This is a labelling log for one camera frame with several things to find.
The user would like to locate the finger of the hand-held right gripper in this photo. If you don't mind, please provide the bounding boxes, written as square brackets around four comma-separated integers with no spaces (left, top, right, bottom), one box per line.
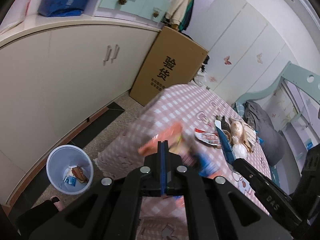
[234,158,303,230]

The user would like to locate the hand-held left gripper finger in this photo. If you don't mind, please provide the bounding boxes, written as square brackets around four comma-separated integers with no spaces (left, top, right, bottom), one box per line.
[164,141,293,240]
[29,141,166,240]

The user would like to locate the orange snack packet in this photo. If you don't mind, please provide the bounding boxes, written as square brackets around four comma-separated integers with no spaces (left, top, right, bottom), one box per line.
[137,122,219,179]

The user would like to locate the long blue packet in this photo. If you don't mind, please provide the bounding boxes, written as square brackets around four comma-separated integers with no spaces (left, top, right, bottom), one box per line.
[214,120,237,163]

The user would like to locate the light blue plastic bin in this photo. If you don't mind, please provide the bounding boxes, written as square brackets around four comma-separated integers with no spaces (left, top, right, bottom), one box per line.
[46,145,94,196]

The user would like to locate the white knotted plastic bag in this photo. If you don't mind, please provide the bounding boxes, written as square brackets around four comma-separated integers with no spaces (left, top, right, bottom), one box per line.
[231,137,248,158]

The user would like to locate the red white wrapper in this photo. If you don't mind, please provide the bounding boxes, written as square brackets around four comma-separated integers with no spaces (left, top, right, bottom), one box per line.
[194,128,222,148]

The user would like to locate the grey blanket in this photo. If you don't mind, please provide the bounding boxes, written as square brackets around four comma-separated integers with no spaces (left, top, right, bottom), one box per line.
[245,101,285,167]

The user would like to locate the pink checked tablecloth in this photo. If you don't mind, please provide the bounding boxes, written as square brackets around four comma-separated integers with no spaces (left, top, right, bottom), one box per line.
[94,84,275,240]

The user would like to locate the bread in clear bag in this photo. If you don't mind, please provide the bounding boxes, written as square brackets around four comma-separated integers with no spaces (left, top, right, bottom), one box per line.
[229,120,244,140]

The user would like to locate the grey checked cloth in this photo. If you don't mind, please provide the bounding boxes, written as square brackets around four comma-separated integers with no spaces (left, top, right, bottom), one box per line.
[244,107,255,128]

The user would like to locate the brown paper carton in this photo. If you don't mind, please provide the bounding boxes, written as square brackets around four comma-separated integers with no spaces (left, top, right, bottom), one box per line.
[71,165,88,183]

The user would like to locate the blue checked pillow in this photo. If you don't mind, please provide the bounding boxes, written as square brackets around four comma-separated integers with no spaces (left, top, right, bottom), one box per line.
[234,102,247,117]

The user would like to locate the white blue carton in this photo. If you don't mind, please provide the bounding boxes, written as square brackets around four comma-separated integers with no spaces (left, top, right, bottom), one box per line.
[62,167,78,186]

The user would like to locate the white crumpled cloth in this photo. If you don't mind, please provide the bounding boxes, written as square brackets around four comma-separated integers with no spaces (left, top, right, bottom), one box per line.
[196,65,209,85]

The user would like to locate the large cardboard box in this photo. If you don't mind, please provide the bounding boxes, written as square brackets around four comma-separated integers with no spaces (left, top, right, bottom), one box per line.
[129,26,209,107]

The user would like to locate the pink slipper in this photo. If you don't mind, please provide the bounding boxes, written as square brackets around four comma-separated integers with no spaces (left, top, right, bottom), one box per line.
[50,195,66,212]

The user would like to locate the white cabinet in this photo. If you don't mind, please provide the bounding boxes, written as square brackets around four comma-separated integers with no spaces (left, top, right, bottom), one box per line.
[0,17,163,205]

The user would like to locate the person's dark trouser leg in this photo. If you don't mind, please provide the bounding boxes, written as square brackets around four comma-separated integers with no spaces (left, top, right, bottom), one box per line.
[15,200,60,240]

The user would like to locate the white wardrobe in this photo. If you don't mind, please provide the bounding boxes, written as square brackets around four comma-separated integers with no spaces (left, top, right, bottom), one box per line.
[186,0,300,103]

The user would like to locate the green hanging garment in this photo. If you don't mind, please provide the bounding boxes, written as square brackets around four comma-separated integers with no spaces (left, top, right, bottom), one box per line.
[179,0,195,30]

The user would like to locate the beige hanging garment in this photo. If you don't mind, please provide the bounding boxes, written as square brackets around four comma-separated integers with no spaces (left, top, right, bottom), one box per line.
[164,0,194,25]

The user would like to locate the mint drawer box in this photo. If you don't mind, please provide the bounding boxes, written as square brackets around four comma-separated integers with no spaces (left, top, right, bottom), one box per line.
[95,0,172,26]

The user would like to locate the white plastic bag red print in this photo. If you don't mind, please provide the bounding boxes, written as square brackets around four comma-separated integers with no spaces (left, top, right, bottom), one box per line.
[0,0,32,34]

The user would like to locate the mint bed frame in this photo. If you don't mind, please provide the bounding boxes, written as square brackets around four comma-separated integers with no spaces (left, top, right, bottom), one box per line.
[232,61,320,110]

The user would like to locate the metal cabinet handle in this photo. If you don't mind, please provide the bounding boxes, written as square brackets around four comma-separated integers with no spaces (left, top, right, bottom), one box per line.
[103,45,112,64]
[110,44,119,64]

